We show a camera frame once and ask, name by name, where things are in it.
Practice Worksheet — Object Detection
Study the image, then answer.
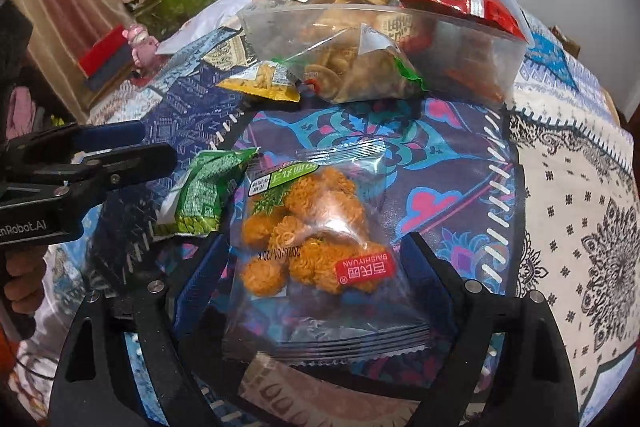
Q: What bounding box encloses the yellow fries snack packet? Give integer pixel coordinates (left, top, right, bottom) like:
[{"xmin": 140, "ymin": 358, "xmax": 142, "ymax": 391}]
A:
[{"xmin": 217, "ymin": 61, "xmax": 300, "ymax": 103}]

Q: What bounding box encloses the orange noodle balls bag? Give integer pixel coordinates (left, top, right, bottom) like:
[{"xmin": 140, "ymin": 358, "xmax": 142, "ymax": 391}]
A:
[{"xmin": 221, "ymin": 140, "xmax": 432, "ymax": 365}]

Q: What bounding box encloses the triangular cracker bag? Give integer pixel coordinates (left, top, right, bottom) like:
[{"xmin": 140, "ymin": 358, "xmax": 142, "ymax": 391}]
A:
[{"xmin": 283, "ymin": 23, "xmax": 427, "ymax": 104}]

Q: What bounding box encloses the red yellow snack packet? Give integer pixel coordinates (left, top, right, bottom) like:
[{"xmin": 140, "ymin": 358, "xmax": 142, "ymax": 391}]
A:
[{"xmin": 381, "ymin": 13, "xmax": 435, "ymax": 55}]

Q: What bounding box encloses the person left hand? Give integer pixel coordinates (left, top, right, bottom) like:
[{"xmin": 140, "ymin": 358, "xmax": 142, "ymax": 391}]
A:
[{"xmin": 4, "ymin": 245, "xmax": 48, "ymax": 314}]

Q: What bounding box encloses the red box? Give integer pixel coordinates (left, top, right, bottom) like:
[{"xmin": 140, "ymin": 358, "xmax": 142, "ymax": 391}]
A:
[{"xmin": 77, "ymin": 25, "xmax": 134, "ymax": 93}]

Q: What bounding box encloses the green snack packet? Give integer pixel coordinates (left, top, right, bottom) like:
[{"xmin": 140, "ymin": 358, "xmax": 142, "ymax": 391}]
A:
[{"xmin": 154, "ymin": 147, "xmax": 259, "ymax": 237}]

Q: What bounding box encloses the pink plush toy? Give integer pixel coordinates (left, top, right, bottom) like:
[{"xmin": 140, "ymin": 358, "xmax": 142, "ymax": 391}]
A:
[{"xmin": 122, "ymin": 24, "xmax": 160, "ymax": 74}]

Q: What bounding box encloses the green storage box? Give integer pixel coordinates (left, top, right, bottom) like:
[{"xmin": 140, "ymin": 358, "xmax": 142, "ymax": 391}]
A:
[{"xmin": 132, "ymin": 0, "xmax": 217, "ymax": 41}]

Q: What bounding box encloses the white pillow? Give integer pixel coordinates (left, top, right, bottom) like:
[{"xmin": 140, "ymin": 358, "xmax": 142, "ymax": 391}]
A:
[{"xmin": 155, "ymin": 0, "xmax": 252, "ymax": 55}]

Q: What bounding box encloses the patchwork patterned bedspread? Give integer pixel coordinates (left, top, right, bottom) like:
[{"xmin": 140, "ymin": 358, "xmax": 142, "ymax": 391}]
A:
[{"xmin": 67, "ymin": 8, "xmax": 639, "ymax": 426}]

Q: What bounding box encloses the clear plastic storage bin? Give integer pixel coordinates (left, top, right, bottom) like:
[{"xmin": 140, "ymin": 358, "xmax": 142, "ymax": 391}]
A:
[{"xmin": 240, "ymin": 0, "xmax": 534, "ymax": 107}]

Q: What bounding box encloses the brown cardboard box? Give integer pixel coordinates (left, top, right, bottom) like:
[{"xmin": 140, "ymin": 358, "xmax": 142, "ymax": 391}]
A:
[{"xmin": 550, "ymin": 26, "xmax": 580, "ymax": 58}]

